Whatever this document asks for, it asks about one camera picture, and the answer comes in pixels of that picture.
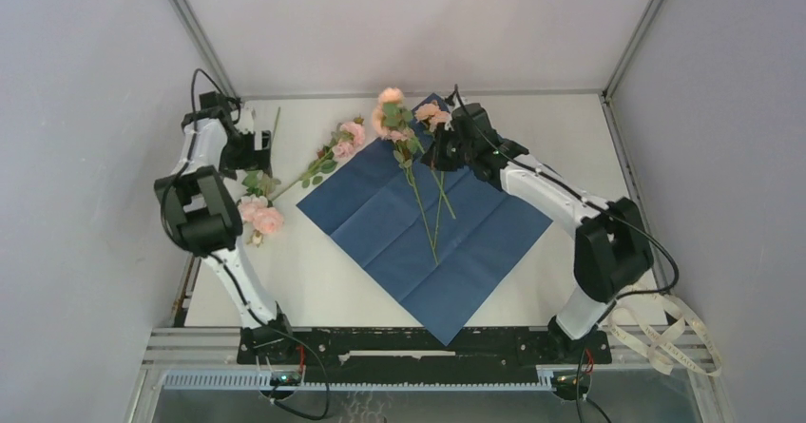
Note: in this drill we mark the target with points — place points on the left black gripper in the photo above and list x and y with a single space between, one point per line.
255 160

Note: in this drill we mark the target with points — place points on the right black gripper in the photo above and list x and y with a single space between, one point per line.
433 156

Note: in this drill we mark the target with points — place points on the blue wrapping paper sheet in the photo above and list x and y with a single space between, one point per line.
444 246

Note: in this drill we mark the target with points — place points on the pink flower bunch stem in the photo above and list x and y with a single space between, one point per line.
345 141

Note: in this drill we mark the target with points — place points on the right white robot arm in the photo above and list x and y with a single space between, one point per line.
611 248

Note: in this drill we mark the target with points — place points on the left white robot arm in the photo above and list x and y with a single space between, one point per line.
201 217

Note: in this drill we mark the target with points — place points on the left circuit board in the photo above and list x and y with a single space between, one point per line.
285 380

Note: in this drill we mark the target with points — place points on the white printed ribbon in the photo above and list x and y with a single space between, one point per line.
661 350

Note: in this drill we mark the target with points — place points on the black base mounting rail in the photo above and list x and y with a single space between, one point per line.
407 353

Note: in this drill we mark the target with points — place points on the white slotted cable duct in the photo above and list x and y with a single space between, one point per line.
221 380

